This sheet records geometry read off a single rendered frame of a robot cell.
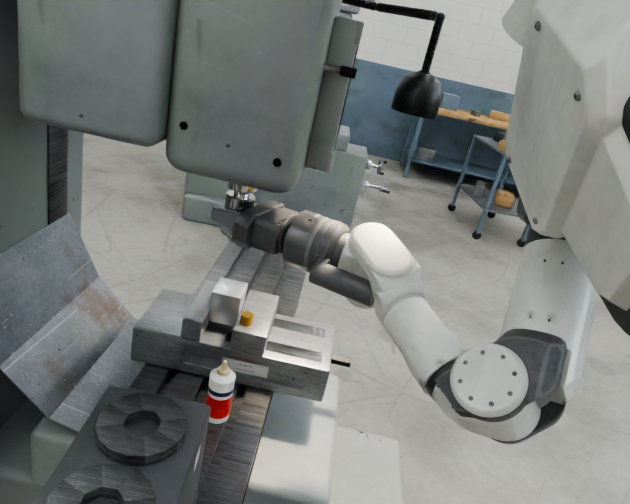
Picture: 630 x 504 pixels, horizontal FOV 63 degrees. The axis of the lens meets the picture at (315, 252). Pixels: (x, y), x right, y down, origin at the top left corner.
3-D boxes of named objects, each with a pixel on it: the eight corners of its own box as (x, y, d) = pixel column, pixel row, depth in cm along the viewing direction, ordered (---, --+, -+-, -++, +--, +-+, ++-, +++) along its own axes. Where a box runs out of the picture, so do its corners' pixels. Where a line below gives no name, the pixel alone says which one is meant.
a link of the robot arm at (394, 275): (382, 215, 74) (434, 277, 65) (375, 260, 80) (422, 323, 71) (342, 226, 72) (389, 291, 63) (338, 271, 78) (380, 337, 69)
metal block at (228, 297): (243, 310, 97) (248, 283, 95) (236, 327, 92) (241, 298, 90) (216, 304, 97) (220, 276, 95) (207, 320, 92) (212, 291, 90)
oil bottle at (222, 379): (231, 410, 85) (241, 356, 81) (225, 427, 82) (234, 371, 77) (207, 404, 85) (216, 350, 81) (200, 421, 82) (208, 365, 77)
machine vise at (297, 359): (326, 354, 105) (338, 308, 101) (321, 403, 92) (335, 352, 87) (159, 317, 105) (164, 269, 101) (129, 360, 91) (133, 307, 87)
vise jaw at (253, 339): (276, 312, 102) (279, 295, 101) (263, 356, 89) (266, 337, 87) (246, 306, 102) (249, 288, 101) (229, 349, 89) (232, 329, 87)
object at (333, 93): (331, 167, 80) (364, 22, 72) (330, 173, 76) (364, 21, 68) (306, 161, 80) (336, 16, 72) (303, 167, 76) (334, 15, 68)
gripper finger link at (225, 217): (215, 202, 81) (248, 215, 79) (212, 221, 82) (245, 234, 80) (209, 204, 80) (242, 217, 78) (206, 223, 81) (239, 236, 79)
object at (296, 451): (330, 415, 118) (341, 374, 114) (314, 556, 87) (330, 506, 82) (119, 365, 119) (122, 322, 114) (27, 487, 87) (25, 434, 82)
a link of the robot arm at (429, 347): (394, 343, 72) (478, 469, 59) (367, 312, 64) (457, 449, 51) (457, 299, 71) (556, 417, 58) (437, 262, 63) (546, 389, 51)
